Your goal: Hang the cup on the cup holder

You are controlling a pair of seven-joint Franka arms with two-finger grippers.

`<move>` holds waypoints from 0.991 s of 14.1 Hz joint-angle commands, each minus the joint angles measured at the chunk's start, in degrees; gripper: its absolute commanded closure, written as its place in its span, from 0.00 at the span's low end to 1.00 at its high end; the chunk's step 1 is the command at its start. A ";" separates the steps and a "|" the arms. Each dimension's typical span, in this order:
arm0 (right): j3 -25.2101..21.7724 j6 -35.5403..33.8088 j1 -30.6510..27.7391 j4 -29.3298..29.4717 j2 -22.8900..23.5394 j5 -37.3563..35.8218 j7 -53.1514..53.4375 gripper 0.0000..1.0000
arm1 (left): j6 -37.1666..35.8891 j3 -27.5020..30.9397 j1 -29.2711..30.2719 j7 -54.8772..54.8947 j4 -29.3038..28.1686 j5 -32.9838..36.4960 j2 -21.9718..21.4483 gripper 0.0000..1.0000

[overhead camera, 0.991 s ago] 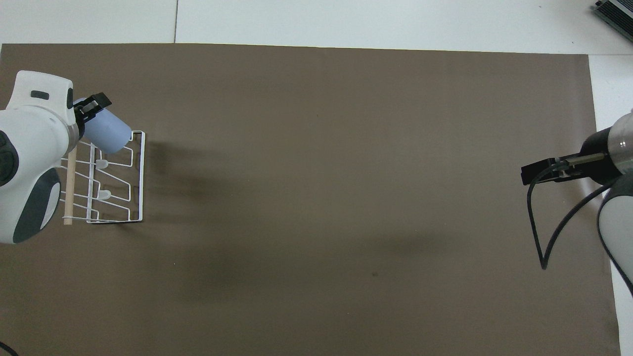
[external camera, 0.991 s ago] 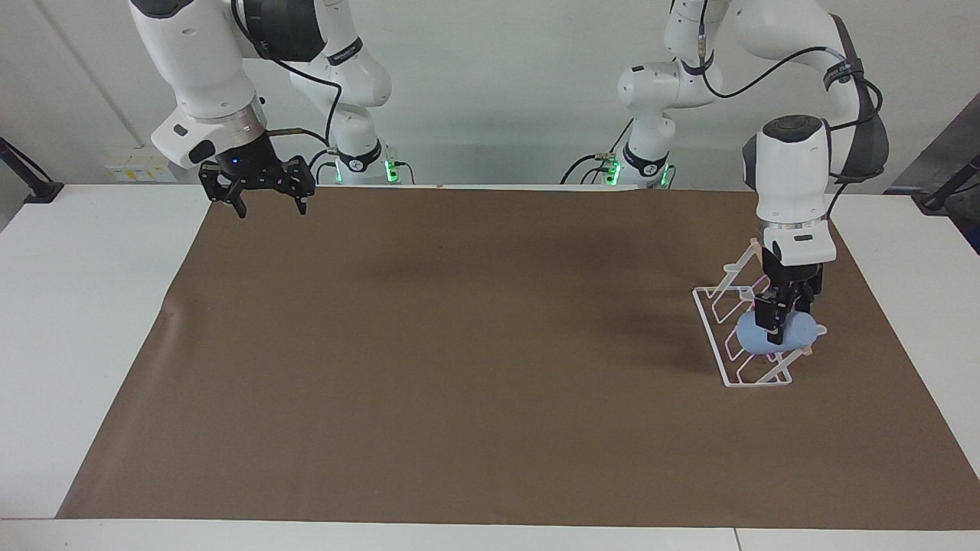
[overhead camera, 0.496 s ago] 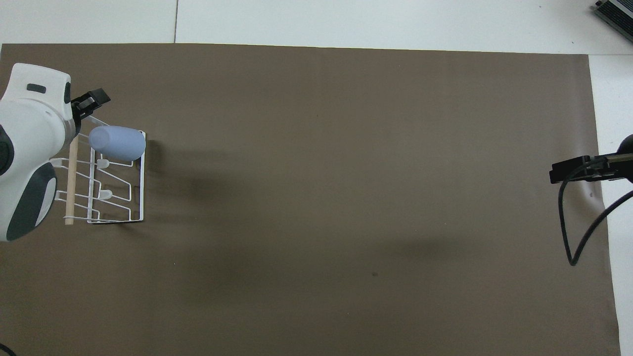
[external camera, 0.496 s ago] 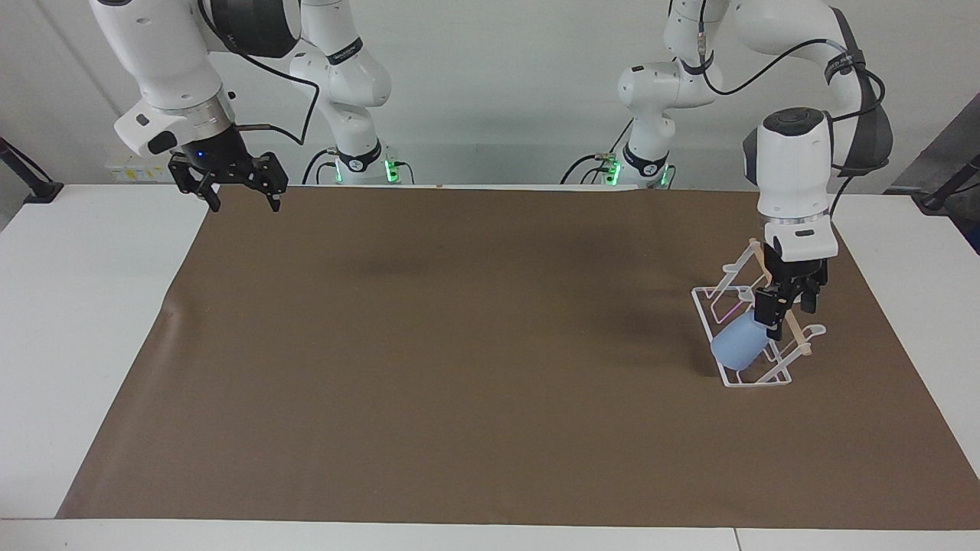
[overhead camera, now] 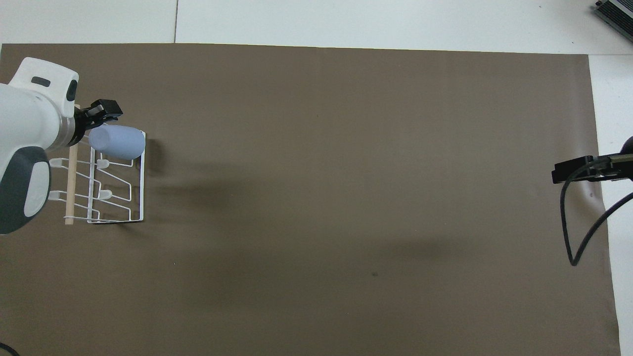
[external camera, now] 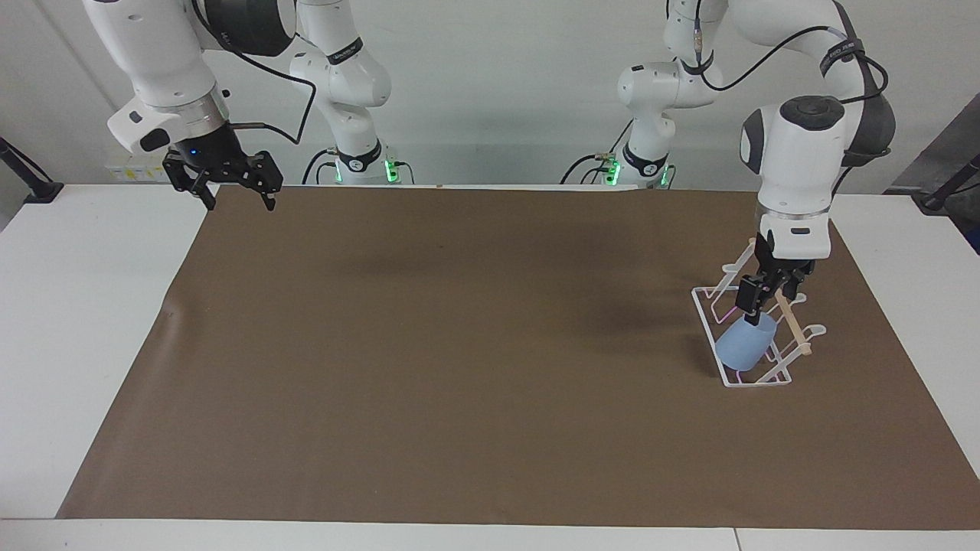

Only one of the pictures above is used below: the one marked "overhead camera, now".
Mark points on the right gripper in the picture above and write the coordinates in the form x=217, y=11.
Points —
x=624, y=170

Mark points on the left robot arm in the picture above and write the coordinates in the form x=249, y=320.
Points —
x=27, y=123

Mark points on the grey ribbed metal box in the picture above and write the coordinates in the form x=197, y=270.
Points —
x=617, y=11

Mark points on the light blue cup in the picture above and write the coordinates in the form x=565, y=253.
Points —
x=118, y=142

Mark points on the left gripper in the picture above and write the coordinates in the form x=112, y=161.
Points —
x=80, y=124

